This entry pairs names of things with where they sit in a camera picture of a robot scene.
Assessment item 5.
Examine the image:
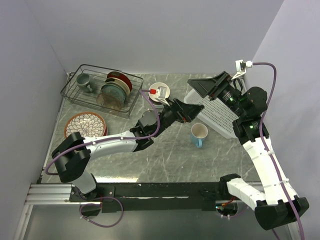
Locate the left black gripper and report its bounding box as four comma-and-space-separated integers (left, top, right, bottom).
152, 98, 205, 138

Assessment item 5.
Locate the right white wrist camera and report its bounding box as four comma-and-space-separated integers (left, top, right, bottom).
231, 59, 253, 80

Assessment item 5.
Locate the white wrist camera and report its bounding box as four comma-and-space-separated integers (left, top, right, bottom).
231, 59, 253, 80
148, 85, 170, 105

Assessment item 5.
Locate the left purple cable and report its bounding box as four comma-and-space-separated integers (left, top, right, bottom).
44, 88, 162, 228

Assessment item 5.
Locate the teal patterned plate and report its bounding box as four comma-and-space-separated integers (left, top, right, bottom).
101, 83, 127, 103

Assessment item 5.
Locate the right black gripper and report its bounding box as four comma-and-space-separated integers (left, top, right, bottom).
187, 71, 246, 118

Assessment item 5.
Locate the cream plate in rack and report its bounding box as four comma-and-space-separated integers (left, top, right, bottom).
105, 77, 131, 96

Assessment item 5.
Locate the dark red plate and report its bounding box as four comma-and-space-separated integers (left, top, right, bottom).
107, 71, 133, 91

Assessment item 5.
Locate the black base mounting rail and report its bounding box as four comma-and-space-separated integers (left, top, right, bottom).
69, 182, 233, 213

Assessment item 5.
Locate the floral orange rimmed plate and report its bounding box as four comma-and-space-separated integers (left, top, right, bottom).
64, 111, 108, 138

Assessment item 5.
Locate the white top bowl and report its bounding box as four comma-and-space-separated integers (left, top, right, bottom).
148, 82, 171, 103

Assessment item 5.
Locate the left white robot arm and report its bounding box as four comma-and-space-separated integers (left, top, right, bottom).
51, 98, 204, 201

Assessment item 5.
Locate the white plastic perforated bin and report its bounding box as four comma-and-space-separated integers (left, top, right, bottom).
183, 87, 238, 139

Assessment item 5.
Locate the grey ceramic mug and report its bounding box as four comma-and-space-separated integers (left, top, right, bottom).
76, 73, 93, 93

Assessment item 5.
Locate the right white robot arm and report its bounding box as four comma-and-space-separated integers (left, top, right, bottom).
187, 71, 310, 230

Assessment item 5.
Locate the light blue mug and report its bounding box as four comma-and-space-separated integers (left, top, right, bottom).
190, 123, 209, 148

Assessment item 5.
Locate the clear brown glass plate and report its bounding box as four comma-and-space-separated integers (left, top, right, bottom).
96, 93, 122, 111

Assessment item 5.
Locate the black wire dish rack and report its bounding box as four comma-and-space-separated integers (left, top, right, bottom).
60, 64, 144, 118

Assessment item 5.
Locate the purple cable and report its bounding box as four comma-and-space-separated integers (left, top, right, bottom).
234, 61, 306, 240
44, 88, 162, 228

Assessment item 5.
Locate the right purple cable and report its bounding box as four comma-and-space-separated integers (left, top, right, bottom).
234, 61, 306, 240

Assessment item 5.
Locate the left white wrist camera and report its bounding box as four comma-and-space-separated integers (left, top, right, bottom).
148, 85, 170, 105

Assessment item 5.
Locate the dark striped bottom bowl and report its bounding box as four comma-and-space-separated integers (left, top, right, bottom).
148, 95, 169, 110

